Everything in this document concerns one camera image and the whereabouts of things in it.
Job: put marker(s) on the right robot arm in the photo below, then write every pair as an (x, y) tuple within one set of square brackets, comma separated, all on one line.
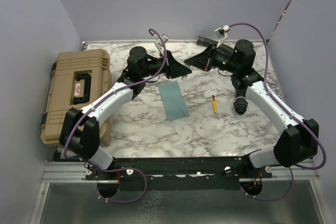
[(297, 135)]

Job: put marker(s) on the tan plastic tool case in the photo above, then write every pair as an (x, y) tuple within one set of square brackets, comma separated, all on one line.
[(77, 79)]

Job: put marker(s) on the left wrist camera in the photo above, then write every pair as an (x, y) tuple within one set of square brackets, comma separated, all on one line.
[(160, 42)]

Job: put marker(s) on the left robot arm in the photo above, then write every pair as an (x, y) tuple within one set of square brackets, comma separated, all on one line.
[(80, 132)]

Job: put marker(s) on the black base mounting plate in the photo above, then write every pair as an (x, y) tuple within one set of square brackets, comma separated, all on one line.
[(185, 173)]

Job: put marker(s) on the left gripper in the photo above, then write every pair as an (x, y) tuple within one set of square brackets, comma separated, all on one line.
[(172, 68)]

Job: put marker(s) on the aluminium frame rail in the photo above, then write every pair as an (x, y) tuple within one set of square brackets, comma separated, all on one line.
[(67, 172)]

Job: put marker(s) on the teal envelope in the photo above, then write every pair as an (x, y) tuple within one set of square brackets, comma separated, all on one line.
[(173, 101)]

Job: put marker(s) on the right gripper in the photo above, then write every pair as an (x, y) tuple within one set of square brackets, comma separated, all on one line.
[(201, 61)]

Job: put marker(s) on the yellow utility knife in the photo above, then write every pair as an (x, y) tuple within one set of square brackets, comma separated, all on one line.
[(214, 104)]

